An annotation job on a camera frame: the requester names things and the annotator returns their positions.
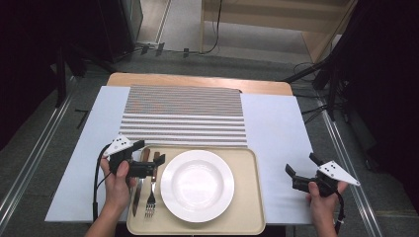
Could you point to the white plate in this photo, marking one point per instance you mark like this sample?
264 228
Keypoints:
197 186

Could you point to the black cabinet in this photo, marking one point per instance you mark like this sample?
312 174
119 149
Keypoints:
118 26

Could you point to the light wooden shelf unit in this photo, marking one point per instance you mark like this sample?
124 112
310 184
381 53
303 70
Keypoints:
263 16

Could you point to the person's right hand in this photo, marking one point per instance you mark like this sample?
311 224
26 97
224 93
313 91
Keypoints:
321 207

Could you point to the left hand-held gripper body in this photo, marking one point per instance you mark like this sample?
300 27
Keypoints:
120 144

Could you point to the dark curtain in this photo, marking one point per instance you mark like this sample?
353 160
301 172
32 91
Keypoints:
26 49
388 82

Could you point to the striped placemat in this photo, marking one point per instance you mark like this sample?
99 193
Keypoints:
184 112

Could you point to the white board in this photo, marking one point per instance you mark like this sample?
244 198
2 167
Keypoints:
273 131

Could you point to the metal floor rail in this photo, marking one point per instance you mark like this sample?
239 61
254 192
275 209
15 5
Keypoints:
29 164
342 144

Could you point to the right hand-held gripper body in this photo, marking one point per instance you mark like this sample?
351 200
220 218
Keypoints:
336 173

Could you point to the beige tray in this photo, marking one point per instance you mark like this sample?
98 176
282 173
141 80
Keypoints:
247 197

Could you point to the person's left hand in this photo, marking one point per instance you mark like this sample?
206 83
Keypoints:
118 194

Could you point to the black metal stand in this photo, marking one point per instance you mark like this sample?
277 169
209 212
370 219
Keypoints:
332 65
61 75

